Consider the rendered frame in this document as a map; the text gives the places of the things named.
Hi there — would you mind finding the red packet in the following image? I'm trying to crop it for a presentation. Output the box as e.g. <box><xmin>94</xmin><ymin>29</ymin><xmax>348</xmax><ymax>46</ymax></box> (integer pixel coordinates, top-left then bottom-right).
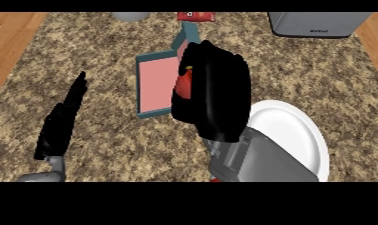
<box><xmin>176</xmin><ymin>12</ymin><xmax>217</xmax><ymax>23</ymax></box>

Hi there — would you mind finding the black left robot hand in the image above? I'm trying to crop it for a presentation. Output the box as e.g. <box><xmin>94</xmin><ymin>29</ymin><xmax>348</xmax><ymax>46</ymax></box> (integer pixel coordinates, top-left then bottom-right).
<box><xmin>32</xmin><ymin>70</ymin><xmax>88</xmax><ymax>161</ymax></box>

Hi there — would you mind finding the teal box with pink inside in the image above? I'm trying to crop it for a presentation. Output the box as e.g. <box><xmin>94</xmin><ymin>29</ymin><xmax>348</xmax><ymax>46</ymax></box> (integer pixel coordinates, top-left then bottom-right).
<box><xmin>134</xmin><ymin>22</ymin><xmax>204</xmax><ymax>119</ymax></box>

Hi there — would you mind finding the red bell pepper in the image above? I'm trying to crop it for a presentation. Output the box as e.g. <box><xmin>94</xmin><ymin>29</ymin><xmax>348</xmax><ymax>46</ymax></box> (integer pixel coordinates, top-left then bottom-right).
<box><xmin>173</xmin><ymin>65</ymin><xmax>195</xmax><ymax>101</ymax></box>

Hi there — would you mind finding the white plate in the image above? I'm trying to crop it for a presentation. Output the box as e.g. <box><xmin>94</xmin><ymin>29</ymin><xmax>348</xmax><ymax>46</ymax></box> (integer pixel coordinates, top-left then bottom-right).
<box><xmin>245</xmin><ymin>99</ymin><xmax>331</xmax><ymax>183</ymax></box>

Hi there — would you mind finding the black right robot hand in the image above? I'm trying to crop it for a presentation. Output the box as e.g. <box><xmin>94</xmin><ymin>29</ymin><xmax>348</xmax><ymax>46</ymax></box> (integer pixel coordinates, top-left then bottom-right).
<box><xmin>170</xmin><ymin>39</ymin><xmax>252</xmax><ymax>144</ymax></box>

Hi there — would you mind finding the grey appliance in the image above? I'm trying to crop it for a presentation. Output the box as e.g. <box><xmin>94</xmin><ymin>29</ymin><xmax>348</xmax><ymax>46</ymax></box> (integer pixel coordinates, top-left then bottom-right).
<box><xmin>266</xmin><ymin>12</ymin><xmax>373</xmax><ymax>39</ymax></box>

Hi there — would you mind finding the grey round container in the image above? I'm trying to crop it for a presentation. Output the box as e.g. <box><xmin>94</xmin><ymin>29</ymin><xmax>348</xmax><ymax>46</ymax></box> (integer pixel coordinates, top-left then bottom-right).
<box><xmin>111</xmin><ymin>12</ymin><xmax>150</xmax><ymax>23</ymax></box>

